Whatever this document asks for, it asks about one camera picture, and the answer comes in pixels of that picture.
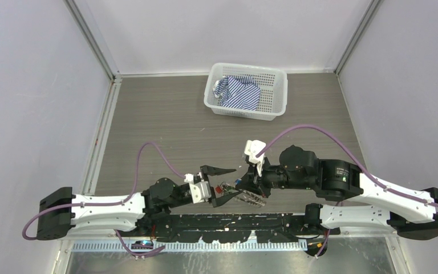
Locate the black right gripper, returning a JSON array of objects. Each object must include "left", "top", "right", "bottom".
[{"left": 236, "top": 154, "right": 313, "bottom": 198}]

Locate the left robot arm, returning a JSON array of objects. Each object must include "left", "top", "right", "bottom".
[{"left": 35, "top": 166, "right": 236, "bottom": 241}]

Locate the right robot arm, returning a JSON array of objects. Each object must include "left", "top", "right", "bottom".
[{"left": 235, "top": 141, "right": 438, "bottom": 240}]

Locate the blue striped shirt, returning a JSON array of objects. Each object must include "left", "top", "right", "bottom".
[{"left": 213, "top": 75, "right": 261, "bottom": 111}]

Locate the white plastic basket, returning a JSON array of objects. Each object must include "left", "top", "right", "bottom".
[{"left": 204, "top": 63, "right": 288, "bottom": 121}]

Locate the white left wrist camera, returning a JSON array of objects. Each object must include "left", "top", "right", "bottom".
[{"left": 183, "top": 172, "right": 212, "bottom": 205}]

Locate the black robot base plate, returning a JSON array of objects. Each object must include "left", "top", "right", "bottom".
[{"left": 121, "top": 213, "right": 327, "bottom": 244}]

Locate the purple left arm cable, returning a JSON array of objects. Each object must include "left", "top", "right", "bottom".
[{"left": 22, "top": 142, "right": 188, "bottom": 241}]

